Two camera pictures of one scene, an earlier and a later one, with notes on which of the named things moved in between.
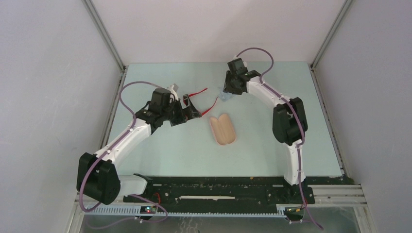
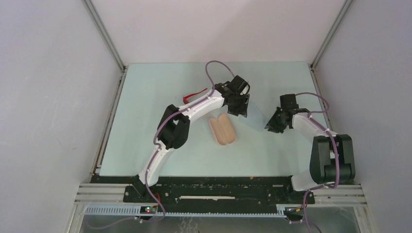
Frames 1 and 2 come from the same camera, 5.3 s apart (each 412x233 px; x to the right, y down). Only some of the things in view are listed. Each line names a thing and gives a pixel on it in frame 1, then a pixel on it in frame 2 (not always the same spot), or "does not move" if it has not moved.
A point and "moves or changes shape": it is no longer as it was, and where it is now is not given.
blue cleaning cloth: x=225 y=96 moves or changes shape
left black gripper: x=181 y=118 → x=241 y=109
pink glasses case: x=223 y=129 does not move
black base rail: x=221 y=192 does not move
